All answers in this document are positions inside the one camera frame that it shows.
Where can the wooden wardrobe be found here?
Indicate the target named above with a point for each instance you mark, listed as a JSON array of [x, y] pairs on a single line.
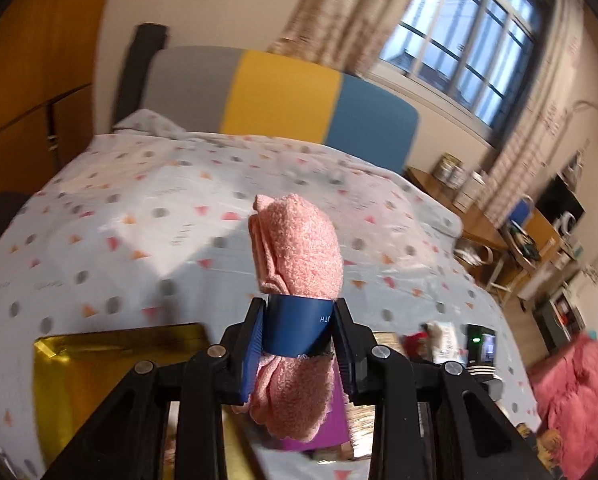
[[29, 85]]

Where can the pink fluffy blanket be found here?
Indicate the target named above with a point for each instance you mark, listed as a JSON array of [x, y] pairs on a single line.
[[574, 395]]

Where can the ornate gold tissue box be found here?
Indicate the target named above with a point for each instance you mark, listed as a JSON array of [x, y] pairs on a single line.
[[361, 430]]

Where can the grey yellow blue headboard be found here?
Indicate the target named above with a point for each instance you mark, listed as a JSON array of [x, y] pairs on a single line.
[[279, 95]]

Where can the pink towel with blue band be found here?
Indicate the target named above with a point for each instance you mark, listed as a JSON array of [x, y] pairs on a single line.
[[299, 250]]

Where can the purple carton box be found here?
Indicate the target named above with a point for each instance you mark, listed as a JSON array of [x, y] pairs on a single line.
[[336, 425]]

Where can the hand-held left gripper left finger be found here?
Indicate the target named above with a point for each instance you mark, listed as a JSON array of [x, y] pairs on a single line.
[[251, 350]]

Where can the beige patterned curtain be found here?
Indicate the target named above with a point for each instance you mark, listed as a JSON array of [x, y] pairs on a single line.
[[539, 135], [339, 10]]

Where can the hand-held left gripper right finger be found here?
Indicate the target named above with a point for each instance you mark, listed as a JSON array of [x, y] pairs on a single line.
[[343, 355]]

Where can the black monitor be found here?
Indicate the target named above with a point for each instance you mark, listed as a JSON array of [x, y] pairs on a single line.
[[559, 200]]

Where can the white storage shelf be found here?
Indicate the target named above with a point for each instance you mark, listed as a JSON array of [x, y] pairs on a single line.
[[559, 310]]

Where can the barred window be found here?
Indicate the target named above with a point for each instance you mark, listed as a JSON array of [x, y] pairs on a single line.
[[454, 35]]

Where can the wooden bedside table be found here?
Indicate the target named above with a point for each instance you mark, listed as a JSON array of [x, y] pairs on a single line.
[[479, 225]]

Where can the white round fan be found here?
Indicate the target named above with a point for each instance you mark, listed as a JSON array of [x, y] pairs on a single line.
[[565, 222]]

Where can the gold metal tin box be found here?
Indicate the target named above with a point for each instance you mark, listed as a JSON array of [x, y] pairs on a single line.
[[104, 385]]

